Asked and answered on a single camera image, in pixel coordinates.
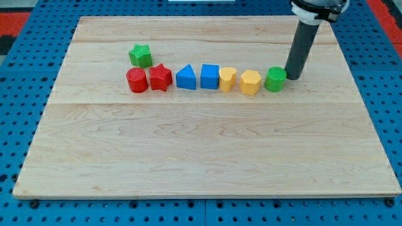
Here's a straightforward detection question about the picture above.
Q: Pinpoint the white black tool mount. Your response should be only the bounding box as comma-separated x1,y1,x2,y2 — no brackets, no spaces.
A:
291,0,350,25

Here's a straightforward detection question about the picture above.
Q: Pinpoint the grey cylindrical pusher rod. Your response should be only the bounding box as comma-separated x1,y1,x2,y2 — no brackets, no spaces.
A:
285,21,319,80

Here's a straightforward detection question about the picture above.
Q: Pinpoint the red star block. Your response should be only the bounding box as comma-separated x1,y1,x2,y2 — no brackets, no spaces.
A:
149,63,173,92

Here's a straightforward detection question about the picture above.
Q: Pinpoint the green star block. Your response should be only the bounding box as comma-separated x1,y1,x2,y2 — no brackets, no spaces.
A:
129,44,153,68

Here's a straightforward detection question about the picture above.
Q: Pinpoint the green cylinder block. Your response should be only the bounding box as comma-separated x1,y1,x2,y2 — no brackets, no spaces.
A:
264,67,287,92

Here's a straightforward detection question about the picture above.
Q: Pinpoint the yellow hexagon block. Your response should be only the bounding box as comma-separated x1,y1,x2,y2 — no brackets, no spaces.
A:
239,70,262,95

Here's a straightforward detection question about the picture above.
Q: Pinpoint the yellow heart block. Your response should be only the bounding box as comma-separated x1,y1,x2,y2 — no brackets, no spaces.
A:
219,67,237,92

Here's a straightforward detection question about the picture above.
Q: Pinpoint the blue cube block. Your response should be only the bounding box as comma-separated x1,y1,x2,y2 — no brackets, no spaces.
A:
200,64,219,89

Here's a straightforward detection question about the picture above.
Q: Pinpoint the blue triangle block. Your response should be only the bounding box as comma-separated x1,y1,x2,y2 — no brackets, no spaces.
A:
175,64,197,90

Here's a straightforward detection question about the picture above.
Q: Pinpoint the red cylinder block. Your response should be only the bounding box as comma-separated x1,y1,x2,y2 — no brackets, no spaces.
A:
126,68,148,93

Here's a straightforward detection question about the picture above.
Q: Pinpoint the light wooden board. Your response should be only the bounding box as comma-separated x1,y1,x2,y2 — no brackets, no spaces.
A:
13,16,401,200

